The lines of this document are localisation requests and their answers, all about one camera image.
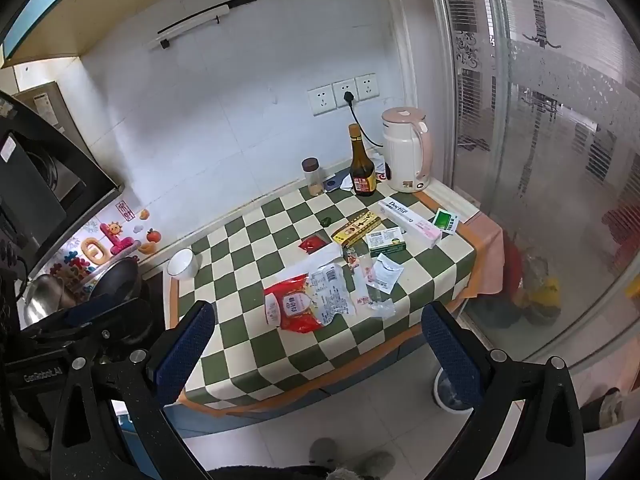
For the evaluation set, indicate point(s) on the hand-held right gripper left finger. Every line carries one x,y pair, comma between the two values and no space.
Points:
184,352

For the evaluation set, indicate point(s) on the dark bag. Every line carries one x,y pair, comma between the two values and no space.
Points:
495,312

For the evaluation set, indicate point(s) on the frosted glass sliding door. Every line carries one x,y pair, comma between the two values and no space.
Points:
550,160

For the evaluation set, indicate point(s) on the pink cloth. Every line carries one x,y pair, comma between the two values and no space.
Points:
487,250

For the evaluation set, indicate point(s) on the steel pot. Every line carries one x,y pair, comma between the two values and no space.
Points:
42,297

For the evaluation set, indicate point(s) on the dark sauce bottle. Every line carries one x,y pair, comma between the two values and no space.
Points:
362,170

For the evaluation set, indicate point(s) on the small red packet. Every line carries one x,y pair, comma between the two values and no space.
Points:
312,244

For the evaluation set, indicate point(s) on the green white sachet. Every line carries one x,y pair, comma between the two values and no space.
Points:
446,220

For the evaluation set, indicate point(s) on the green white checkered tablecloth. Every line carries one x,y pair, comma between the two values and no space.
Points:
235,310

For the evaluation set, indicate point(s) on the white pink electric kettle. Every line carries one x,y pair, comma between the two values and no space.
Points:
405,150

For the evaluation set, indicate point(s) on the red container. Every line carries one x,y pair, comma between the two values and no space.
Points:
512,270

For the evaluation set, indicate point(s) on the crumpled clear plastic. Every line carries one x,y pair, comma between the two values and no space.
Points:
382,306

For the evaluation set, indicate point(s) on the steel duct cover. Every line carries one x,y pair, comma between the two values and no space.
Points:
42,105

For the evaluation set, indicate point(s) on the colourful fruit wall sticker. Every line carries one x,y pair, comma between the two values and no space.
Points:
112,237

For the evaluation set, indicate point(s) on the yellow bag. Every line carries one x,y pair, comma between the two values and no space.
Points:
545,292

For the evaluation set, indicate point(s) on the wooden wall cabinet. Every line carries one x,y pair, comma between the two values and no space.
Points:
100,10

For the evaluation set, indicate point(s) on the coat rack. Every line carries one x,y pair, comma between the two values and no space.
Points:
539,10

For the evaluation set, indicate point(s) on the clear wrapper with red print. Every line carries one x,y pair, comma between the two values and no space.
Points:
366,275

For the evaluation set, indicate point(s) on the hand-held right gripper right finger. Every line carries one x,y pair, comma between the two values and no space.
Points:
450,355

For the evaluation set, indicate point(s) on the spice jar with brown lid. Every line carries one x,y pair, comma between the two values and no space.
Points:
312,177

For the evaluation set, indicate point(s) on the person's left forearm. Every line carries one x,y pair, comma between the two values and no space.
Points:
17,427

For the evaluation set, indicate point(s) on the white wall socket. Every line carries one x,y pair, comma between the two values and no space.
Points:
342,86
367,87
320,101

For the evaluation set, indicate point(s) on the clear plastic bag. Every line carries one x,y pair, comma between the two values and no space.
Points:
305,267

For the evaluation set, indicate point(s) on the yellow patterned box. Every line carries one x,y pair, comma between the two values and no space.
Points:
356,227

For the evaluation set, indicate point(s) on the clear printed plastic wrapper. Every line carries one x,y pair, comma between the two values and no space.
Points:
332,292

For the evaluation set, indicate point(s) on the black range hood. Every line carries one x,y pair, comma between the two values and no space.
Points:
30,180

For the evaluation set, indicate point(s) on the black white wall rack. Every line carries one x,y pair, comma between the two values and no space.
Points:
200,21

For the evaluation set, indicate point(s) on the grey fuzzy slipper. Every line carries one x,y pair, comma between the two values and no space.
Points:
372,462
607,405

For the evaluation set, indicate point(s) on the dark blue pouch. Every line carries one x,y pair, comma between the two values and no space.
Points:
336,181

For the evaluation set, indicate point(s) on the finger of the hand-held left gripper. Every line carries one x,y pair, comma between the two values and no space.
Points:
100,307

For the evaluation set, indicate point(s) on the white trash bin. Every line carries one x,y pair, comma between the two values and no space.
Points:
445,402

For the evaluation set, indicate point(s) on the red snack bag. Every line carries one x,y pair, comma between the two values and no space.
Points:
292,310

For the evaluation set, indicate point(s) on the long white pink box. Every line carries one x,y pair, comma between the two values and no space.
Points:
410,220

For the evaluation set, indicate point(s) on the green white medicine box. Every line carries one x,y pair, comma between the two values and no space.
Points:
386,240

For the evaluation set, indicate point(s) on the dark wok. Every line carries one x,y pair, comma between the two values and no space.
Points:
115,282

